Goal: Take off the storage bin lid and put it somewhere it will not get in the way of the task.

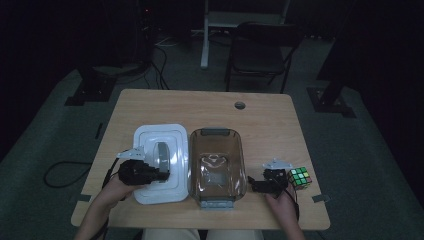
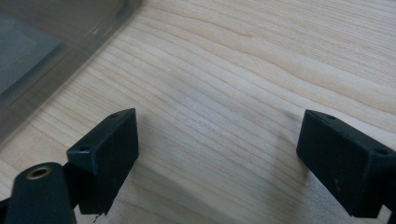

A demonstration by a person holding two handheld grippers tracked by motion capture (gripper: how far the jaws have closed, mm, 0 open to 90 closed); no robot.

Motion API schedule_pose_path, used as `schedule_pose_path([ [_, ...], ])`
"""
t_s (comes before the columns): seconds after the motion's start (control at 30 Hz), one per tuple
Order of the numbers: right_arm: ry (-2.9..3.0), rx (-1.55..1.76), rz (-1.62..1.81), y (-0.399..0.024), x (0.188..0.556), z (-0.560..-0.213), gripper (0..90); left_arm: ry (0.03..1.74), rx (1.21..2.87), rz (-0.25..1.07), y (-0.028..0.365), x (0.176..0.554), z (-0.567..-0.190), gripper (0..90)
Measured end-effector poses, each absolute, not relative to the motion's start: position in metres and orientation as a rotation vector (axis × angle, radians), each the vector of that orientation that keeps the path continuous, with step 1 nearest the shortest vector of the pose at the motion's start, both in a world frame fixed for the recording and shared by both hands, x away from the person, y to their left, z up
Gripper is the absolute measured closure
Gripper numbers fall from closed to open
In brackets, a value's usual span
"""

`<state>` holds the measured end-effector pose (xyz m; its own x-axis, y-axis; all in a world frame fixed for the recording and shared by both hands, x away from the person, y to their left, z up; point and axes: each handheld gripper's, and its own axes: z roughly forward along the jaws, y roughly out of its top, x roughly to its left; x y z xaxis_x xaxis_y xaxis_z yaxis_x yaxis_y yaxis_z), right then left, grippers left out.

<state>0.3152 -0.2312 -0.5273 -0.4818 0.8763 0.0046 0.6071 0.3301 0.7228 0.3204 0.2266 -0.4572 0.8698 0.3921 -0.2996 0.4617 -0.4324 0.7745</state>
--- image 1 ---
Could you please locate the white metal desk frame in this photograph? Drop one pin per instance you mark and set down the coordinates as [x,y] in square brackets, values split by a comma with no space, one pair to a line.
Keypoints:
[213,20]

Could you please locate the dark computer tower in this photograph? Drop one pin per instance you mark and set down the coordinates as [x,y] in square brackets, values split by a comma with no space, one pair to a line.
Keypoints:
[145,30]

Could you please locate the white container lid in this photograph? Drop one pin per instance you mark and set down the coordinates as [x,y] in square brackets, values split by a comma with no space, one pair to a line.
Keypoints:
[173,186]

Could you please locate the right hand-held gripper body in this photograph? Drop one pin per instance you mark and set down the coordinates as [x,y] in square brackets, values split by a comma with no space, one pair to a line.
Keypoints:
[276,180]

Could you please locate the grey tape piece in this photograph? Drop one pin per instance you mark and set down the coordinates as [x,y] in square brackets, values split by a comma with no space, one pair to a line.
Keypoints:
[81,198]
[321,198]

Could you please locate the black folding chair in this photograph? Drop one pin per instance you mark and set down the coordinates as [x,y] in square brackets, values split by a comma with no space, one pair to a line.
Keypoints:
[260,50]

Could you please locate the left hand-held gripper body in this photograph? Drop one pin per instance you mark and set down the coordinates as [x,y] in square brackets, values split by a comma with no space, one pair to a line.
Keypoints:
[135,171]

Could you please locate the person's right hand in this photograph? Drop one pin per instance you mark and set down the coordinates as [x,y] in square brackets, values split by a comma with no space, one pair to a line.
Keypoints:
[283,206]

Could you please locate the colourful puzzle cube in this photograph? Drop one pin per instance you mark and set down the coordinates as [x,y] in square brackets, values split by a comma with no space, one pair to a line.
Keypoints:
[300,177]

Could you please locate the black floor strip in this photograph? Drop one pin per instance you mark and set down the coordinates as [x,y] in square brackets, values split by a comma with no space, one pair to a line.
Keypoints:
[98,130]

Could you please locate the clear plastic container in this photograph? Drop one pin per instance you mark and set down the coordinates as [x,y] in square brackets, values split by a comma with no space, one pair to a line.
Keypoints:
[216,166]

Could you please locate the person's left hand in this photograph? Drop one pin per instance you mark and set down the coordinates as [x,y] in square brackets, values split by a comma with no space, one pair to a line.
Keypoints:
[115,191]

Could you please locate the black stand base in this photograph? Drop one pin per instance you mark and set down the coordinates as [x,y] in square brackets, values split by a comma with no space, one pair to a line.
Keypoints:
[330,103]
[91,90]

